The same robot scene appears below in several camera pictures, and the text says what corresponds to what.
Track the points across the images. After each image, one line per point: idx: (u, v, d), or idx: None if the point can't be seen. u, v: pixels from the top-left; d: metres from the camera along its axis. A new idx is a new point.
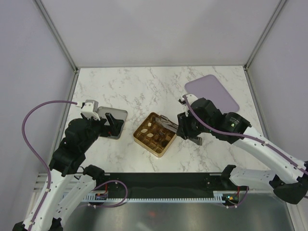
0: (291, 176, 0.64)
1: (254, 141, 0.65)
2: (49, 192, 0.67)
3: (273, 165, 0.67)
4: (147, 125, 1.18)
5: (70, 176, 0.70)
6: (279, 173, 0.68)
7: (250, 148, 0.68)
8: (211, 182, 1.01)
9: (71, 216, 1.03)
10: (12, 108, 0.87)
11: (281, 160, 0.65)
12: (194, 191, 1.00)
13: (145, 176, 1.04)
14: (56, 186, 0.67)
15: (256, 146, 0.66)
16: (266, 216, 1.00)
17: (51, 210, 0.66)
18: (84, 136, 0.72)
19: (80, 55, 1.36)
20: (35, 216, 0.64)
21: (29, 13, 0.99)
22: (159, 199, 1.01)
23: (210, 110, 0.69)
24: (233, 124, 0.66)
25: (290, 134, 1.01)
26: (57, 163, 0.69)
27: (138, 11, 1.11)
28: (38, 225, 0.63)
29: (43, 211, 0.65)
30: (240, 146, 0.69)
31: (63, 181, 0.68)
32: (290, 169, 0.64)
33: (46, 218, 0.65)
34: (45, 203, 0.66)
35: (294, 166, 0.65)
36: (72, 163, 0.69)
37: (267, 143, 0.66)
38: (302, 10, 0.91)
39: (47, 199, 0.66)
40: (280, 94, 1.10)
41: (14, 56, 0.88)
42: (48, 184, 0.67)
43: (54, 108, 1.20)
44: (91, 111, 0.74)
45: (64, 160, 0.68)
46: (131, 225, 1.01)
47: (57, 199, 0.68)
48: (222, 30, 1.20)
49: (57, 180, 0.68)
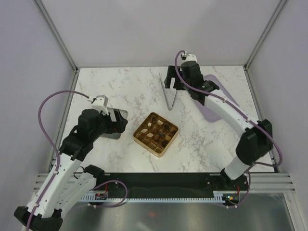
0: (241, 127, 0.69)
1: (216, 98, 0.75)
2: (57, 174, 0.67)
3: (230, 121, 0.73)
4: (147, 125, 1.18)
5: (77, 162, 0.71)
6: (235, 129, 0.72)
7: (213, 106, 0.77)
8: (211, 182, 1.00)
9: (71, 216, 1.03)
10: (12, 108, 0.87)
11: (235, 113, 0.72)
12: (194, 191, 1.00)
13: (145, 176, 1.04)
14: (64, 170, 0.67)
15: (217, 102, 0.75)
16: (266, 216, 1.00)
17: (57, 195, 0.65)
18: (95, 125, 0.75)
19: (80, 55, 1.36)
20: (40, 198, 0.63)
21: (29, 14, 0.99)
22: (159, 199, 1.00)
23: (193, 71, 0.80)
24: (204, 86, 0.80)
25: (290, 134, 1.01)
26: (65, 147, 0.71)
27: (138, 11, 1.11)
28: (42, 208, 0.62)
29: (49, 193, 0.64)
30: (209, 106, 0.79)
31: (71, 165, 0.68)
32: (241, 120, 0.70)
33: (52, 201, 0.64)
34: (52, 187, 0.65)
35: (246, 119, 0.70)
36: (82, 149, 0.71)
37: (226, 100, 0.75)
38: (302, 10, 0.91)
39: (55, 181, 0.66)
40: (279, 94, 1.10)
41: (14, 57, 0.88)
42: (57, 166, 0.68)
43: (53, 107, 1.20)
44: (101, 106, 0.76)
45: (75, 145, 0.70)
46: (132, 225, 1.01)
47: (63, 185, 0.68)
48: (222, 31, 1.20)
49: (65, 164, 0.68)
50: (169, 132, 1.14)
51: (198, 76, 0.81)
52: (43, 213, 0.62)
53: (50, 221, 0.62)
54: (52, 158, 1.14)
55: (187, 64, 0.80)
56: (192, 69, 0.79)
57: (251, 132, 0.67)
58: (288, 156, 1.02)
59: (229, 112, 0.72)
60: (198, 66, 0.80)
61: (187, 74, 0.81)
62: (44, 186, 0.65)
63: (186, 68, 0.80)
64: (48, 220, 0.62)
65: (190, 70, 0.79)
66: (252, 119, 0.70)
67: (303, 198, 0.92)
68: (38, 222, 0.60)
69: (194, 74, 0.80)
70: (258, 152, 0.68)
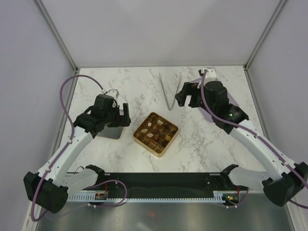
0: (277, 171, 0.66)
1: (247, 131, 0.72)
2: (70, 143, 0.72)
3: (263, 159, 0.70)
4: (147, 125, 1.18)
5: (90, 136, 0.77)
6: (268, 169, 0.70)
7: (243, 139, 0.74)
8: (211, 182, 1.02)
9: (71, 216, 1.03)
10: (11, 108, 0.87)
11: (269, 153, 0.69)
12: (194, 191, 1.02)
13: (145, 175, 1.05)
14: (78, 140, 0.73)
15: (248, 136, 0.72)
16: (266, 216, 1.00)
17: (68, 163, 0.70)
18: (109, 108, 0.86)
19: (80, 55, 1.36)
20: (52, 164, 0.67)
21: (29, 13, 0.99)
22: (159, 199, 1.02)
23: (220, 98, 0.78)
24: (231, 114, 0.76)
25: (290, 134, 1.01)
26: (79, 122, 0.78)
27: (138, 11, 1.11)
28: (53, 174, 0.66)
29: (61, 161, 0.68)
30: (237, 138, 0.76)
31: (85, 137, 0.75)
32: (277, 163, 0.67)
33: (63, 168, 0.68)
34: (64, 155, 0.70)
35: (282, 161, 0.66)
36: (95, 125, 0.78)
37: (259, 136, 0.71)
38: (302, 9, 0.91)
39: (69, 149, 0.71)
40: (279, 94, 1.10)
41: (14, 57, 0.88)
42: (70, 136, 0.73)
43: (54, 107, 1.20)
44: (114, 96, 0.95)
45: (90, 119, 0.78)
46: (131, 225, 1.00)
47: (74, 155, 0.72)
48: (222, 31, 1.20)
49: (79, 135, 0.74)
50: (169, 132, 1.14)
51: (224, 102, 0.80)
52: (54, 178, 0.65)
53: (58, 189, 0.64)
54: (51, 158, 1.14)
55: (214, 89, 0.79)
56: (218, 95, 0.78)
57: (289, 178, 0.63)
58: (288, 156, 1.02)
59: (263, 150, 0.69)
60: (225, 92, 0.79)
61: (213, 99, 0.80)
62: (57, 153, 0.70)
63: (211, 93, 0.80)
64: (57, 188, 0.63)
65: (218, 95, 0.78)
66: (289, 162, 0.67)
67: (304, 198, 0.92)
68: (48, 188, 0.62)
69: (221, 99, 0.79)
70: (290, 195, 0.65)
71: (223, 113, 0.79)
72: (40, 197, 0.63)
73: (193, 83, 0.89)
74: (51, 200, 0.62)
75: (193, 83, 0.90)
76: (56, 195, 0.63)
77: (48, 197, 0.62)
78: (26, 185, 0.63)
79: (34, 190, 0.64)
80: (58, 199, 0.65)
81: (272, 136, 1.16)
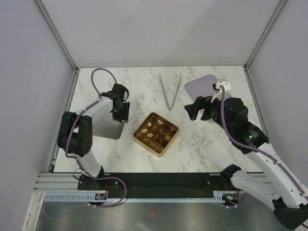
0: (294, 201, 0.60)
1: (266, 156, 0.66)
2: (100, 101, 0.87)
3: (279, 186, 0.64)
4: (147, 124, 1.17)
5: (108, 107, 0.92)
6: (284, 197, 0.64)
7: (260, 163, 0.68)
8: (211, 182, 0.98)
9: (71, 216, 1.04)
10: (12, 109, 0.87)
11: (288, 182, 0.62)
12: (194, 191, 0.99)
13: (145, 175, 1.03)
14: (106, 101, 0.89)
15: (267, 162, 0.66)
16: (265, 217, 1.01)
17: (97, 113, 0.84)
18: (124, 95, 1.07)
19: (80, 55, 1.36)
20: (87, 109, 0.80)
21: (28, 13, 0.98)
22: (159, 199, 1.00)
23: (240, 117, 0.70)
24: (251, 136, 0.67)
25: (289, 134, 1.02)
26: (104, 94, 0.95)
27: (138, 11, 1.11)
28: (89, 113, 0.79)
29: (94, 108, 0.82)
30: (253, 160, 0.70)
31: (109, 101, 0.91)
32: (296, 193, 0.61)
33: (95, 114, 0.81)
34: (96, 106, 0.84)
35: (301, 192, 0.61)
36: (116, 99, 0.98)
37: (279, 163, 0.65)
38: (303, 10, 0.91)
39: (99, 104, 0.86)
40: (279, 94, 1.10)
41: (14, 57, 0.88)
42: (99, 97, 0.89)
43: (53, 108, 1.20)
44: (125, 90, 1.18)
45: (111, 94, 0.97)
46: (132, 225, 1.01)
47: (102, 109, 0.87)
48: (222, 31, 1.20)
49: (106, 98, 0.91)
50: (169, 132, 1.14)
51: (244, 121, 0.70)
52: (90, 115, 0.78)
53: (90, 128, 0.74)
54: (52, 158, 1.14)
55: (234, 108, 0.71)
56: (240, 114, 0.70)
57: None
58: (288, 156, 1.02)
59: (281, 178, 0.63)
60: (247, 111, 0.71)
61: (232, 117, 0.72)
62: (91, 104, 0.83)
63: (231, 111, 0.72)
64: (91, 124, 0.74)
65: (238, 114, 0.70)
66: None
67: None
68: (85, 121, 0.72)
69: (241, 119, 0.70)
70: None
71: (241, 134, 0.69)
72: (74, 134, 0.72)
73: (206, 98, 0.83)
74: (84, 135, 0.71)
75: (206, 97, 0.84)
76: (88, 131, 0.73)
77: (84, 129, 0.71)
78: (64, 120, 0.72)
79: (70, 126, 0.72)
80: (88, 139, 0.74)
81: (272, 136, 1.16)
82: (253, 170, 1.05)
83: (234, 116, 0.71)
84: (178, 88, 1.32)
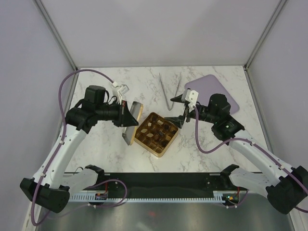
0: (274, 175, 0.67)
1: (242, 140, 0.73)
2: (63, 144, 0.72)
3: (260, 165, 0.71)
4: (147, 125, 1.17)
5: (83, 134, 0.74)
6: (265, 174, 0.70)
7: (238, 147, 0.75)
8: (211, 182, 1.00)
9: (71, 216, 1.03)
10: (11, 108, 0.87)
11: (266, 160, 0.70)
12: (195, 191, 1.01)
13: (145, 175, 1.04)
14: (70, 140, 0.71)
15: (244, 145, 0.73)
16: (265, 217, 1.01)
17: (63, 164, 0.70)
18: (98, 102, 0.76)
19: (80, 55, 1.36)
20: (46, 169, 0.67)
21: (28, 13, 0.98)
22: (159, 199, 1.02)
23: (222, 111, 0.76)
24: (228, 126, 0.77)
25: (290, 134, 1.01)
26: (70, 118, 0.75)
27: (138, 11, 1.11)
28: (49, 178, 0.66)
29: (55, 164, 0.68)
30: (235, 147, 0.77)
31: (77, 135, 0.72)
32: (274, 168, 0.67)
33: (58, 172, 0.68)
34: (58, 156, 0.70)
35: (278, 166, 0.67)
36: (86, 120, 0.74)
37: (254, 144, 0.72)
38: (303, 10, 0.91)
39: (62, 150, 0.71)
40: (279, 94, 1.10)
41: (13, 56, 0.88)
42: (62, 137, 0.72)
43: (53, 108, 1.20)
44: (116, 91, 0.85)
45: (78, 117, 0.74)
46: (132, 225, 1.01)
47: (69, 154, 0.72)
48: (222, 31, 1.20)
49: (70, 134, 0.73)
50: (169, 132, 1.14)
51: (226, 115, 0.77)
52: (50, 183, 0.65)
53: (57, 193, 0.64)
54: None
55: (218, 103, 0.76)
56: (222, 109, 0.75)
57: (287, 181, 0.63)
58: (288, 156, 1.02)
59: (259, 157, 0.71)
60: (229, 107, 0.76)
61: (215, 111, 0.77)
62: (50, 159, 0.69)
63: (215, 107, 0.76)
64: (56, 191, 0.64)
65: (221, 109, 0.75)
66: (286, 166, 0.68)
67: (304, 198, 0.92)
68: (46, 192, 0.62)
69: (223, 113, 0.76)
70: (293, 196, 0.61)
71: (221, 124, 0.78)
72: (40, 200, 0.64)
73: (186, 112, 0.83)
74: (49, 204, 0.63)
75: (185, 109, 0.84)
76: (55, 197, 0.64)
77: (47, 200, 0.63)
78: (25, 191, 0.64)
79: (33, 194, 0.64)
80: (58, 202, 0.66)
81: (272, 136, 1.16)
82: (253, 170, 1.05)
83: (218, 110, 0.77)
84: (178, 88, 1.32)
